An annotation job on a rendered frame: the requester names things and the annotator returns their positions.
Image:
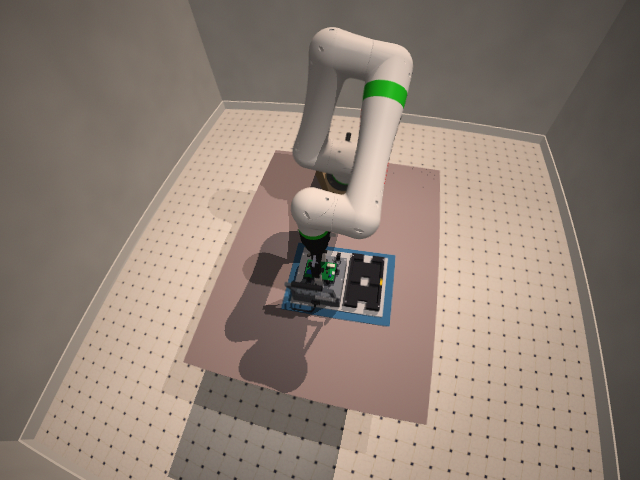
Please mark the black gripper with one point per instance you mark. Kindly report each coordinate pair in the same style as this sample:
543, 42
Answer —
317, 255

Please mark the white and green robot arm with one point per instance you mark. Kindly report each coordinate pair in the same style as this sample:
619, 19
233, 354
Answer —
334, 56

